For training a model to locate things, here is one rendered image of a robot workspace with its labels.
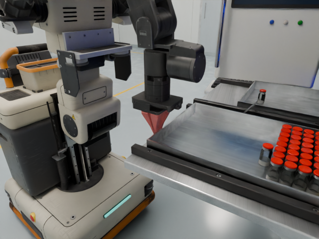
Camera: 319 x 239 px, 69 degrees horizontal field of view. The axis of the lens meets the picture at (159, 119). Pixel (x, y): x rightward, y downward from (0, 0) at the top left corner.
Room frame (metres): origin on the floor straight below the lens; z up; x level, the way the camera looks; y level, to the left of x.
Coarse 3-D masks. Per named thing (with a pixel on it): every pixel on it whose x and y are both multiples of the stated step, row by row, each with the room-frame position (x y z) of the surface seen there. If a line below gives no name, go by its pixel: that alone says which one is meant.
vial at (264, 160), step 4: (264, 144) 0.40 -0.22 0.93; (268, 144) 0.40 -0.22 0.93; (264, 148) 0.39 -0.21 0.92; (268, 148) 0.39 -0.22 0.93; (272, 148) 0.39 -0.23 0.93; (264, 152) 0.39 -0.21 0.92; (268, 152) 0.39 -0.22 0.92; (260, 156) 0.40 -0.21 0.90; (264, 156) 0.39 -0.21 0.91; (268, 156) 0.39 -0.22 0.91; (260, 160) 0.39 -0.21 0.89; (264, 160) 0.39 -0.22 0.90; (268, 160) 0.39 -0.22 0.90; (260, 164) 0.39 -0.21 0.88; (264, 164) 0.39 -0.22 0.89; (268, 164) 0.39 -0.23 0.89
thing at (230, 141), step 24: (192, 120) 0.60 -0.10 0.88; (216, 120) 0.60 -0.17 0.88; (240, 120) 0.58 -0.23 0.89; (264, 120) 0.55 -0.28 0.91; (168, 144) 0.47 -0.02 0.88; (192, 144) 0.47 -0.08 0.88; (216, 144) 0.47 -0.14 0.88; (240, 144) 0.47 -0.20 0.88; (216, 168) 0.35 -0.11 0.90; (240, 168) 0.38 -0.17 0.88; (264, 168) 0.38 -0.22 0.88; (288, 192) 0.29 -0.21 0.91
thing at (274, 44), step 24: (240, 0) 1.26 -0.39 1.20; (264, 0) 1.22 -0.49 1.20; (288, 0) 1.18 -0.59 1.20; (312, 0) 1.14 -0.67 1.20; (240, 24) 1.26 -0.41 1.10; (264, 24) 1.22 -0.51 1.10; (288, 24) 1.18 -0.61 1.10; (312, 24) 1.14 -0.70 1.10; (240, 48) 1.26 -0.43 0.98; (264, 48) 1.21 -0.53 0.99; (288, 48) 1.17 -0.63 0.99; (312, 48) 1.13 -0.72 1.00; (216, 72) 1.30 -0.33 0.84; (240, 72) 1.25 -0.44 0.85; (264, 72) 1.20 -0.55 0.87; (288, 72) 1.16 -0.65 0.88; (312, 72) 1.12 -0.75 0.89
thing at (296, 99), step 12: (252, 84) 0.84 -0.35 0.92; (264, 84) 0.87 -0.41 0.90; (276, 84) 0.85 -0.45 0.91; (252, 96) 0.80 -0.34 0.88; (276, 96) 0.80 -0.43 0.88; (288, 96) 0.80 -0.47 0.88; (300, 96) 0.80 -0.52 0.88; (312, 96) 0.78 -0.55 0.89; (252, 108) 0.65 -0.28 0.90; (264, 108) 0.63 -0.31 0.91; (276, 108) 0.61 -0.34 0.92; (288, 108) 0.69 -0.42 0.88; (300, 108) 0.69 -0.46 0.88; (312, 108) 0.69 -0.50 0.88; (312, 120) 0.56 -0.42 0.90
